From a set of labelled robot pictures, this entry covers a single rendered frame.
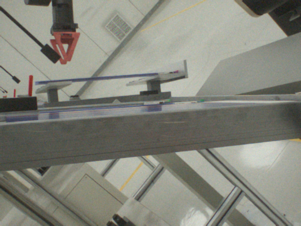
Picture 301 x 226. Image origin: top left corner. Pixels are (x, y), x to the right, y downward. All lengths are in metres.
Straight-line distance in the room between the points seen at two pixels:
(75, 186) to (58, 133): 1.52
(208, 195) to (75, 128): 1.17
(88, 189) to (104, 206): 0.12
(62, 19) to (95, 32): 7.81
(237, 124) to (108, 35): 8.41
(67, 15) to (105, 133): 0.63
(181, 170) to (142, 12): 7.86
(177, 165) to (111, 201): 0.62
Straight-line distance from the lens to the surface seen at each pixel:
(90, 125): 0.58
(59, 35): 1.12
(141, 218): 1.20
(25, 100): 0.88
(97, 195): 2.12
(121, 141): 0.59
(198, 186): 1.67
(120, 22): 9.14
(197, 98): 1.16
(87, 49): 8.89
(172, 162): 1.60
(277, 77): 1.24
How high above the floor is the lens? 1.11
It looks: 16 degrees down
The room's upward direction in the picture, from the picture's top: 47 degrees counter-clockwise
